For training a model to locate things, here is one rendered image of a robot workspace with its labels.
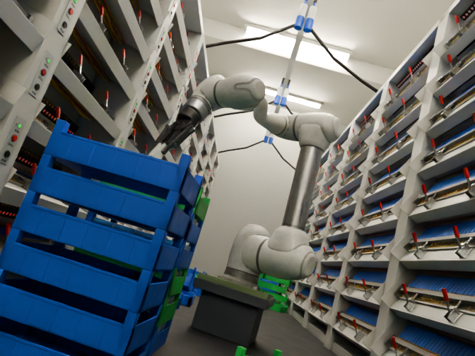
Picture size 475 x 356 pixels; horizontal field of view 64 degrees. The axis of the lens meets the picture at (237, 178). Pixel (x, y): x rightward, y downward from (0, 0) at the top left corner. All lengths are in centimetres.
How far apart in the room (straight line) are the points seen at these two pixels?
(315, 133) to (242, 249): 60
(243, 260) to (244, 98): 72
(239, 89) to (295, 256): 69
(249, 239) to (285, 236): 18
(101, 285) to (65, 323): 9
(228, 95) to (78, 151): 64
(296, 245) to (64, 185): 101
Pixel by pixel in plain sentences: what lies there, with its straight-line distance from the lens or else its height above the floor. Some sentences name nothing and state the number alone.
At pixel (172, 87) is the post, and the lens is 255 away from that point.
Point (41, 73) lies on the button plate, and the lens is 115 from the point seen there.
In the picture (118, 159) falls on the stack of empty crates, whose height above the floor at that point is 43.
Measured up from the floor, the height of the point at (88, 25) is 85.
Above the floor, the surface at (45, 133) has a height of 49.
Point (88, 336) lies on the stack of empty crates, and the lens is 81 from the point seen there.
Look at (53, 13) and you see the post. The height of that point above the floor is 77.
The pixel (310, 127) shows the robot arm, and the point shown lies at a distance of 174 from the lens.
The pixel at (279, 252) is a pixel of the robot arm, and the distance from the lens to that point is 160.
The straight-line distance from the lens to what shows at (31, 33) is 110.
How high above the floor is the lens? 30
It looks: 12 degrees up
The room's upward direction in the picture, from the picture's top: 17 degrees clockwise
